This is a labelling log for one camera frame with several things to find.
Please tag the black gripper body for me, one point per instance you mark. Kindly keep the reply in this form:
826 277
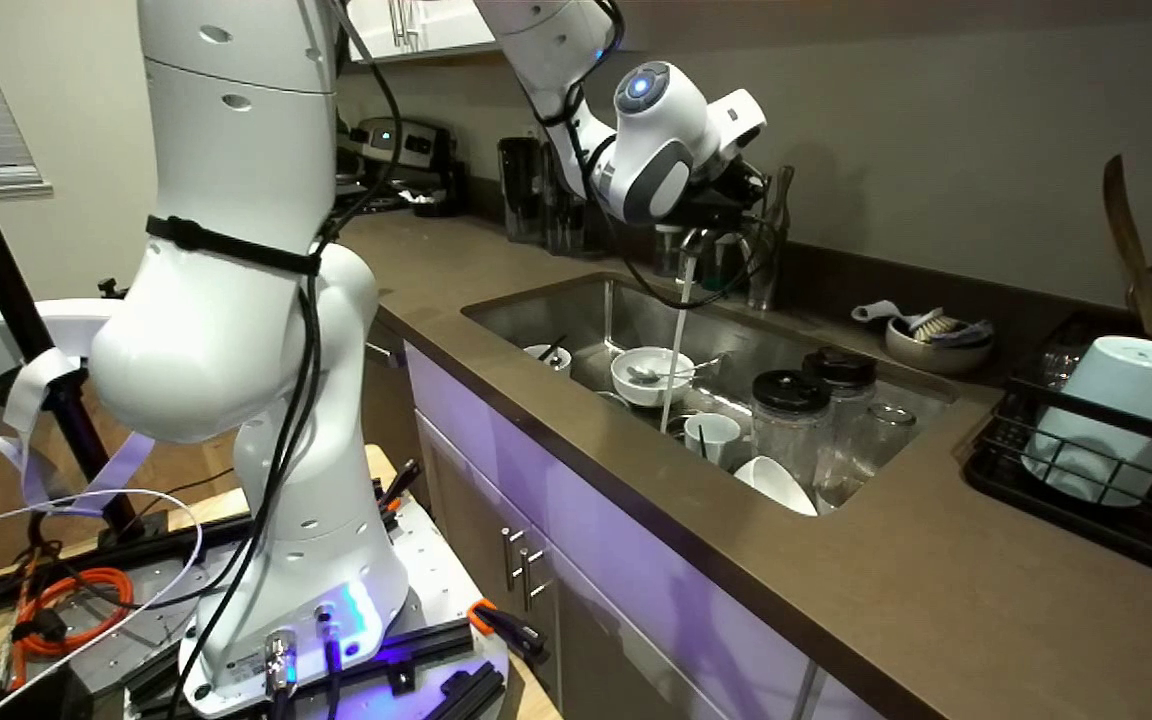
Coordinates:
717 190

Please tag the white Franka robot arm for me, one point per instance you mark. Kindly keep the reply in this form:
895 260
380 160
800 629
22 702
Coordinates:
240 305

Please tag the chrome kitchen faucet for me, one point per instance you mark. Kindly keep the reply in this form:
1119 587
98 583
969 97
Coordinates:
729 266

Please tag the stainless steel sink basin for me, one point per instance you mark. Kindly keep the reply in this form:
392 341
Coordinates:
738 335

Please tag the white deep bowl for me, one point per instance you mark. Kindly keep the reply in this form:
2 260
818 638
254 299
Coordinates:
648 375

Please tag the clear jar black lid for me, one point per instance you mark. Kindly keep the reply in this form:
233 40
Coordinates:
841 365
790 390

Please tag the white plate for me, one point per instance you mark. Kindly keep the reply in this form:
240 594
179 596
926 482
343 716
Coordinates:
550 356

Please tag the white mug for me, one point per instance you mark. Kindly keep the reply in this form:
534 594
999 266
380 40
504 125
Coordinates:
717 439

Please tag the small bowl with sponge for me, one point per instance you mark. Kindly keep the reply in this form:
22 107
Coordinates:
939 346

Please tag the white tilted bowl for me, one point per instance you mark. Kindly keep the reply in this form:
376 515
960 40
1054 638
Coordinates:
772 487

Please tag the black countertop appliance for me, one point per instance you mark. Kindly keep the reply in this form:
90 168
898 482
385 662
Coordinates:
399 152

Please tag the sink base cabinet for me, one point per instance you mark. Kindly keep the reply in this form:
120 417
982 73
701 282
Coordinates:
578 563

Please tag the wooden spatula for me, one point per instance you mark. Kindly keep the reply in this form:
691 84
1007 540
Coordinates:
1126 226

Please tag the pale cup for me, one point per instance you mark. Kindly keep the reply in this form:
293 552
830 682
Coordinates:
1109 404

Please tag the black pole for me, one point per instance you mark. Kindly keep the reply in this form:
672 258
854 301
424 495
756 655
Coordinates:
2 282

